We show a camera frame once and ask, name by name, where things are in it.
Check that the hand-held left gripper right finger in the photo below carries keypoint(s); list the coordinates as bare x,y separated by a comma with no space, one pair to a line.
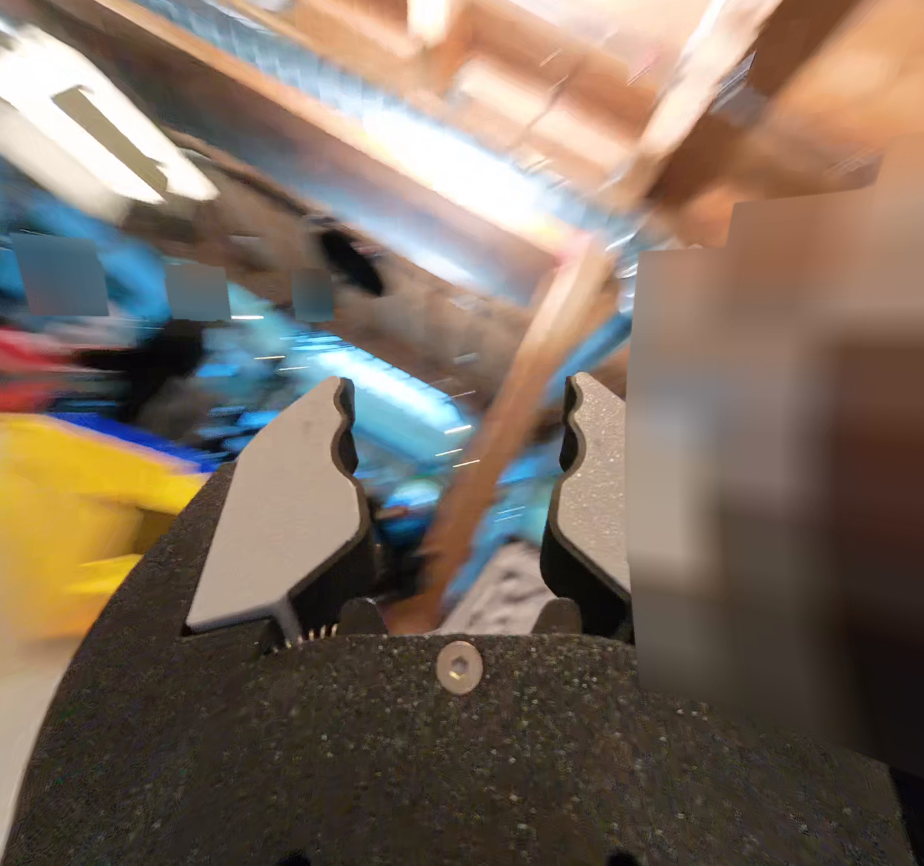
599,491

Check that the yellow plastic bin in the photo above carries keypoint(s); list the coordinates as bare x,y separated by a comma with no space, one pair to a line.
72,519

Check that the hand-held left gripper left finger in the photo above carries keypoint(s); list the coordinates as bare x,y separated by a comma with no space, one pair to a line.
281,512

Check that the wooden post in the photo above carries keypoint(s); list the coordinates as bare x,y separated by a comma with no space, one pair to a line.
505,411

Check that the ceiling light fixture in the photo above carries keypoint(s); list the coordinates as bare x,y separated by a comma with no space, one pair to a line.
94,137

